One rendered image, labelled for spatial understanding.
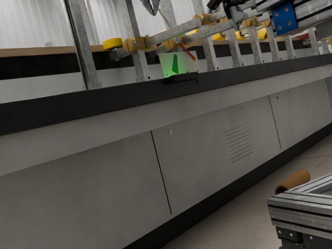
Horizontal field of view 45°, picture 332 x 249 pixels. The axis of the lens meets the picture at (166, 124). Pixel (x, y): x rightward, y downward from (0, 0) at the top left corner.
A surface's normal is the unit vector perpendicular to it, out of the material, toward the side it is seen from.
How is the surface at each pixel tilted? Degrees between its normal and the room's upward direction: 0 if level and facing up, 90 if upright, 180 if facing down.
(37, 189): 90
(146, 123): 90
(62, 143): 90
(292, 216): 90
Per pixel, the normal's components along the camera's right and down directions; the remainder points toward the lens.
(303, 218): -0.88, 0.23
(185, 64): 0.76, -0.16
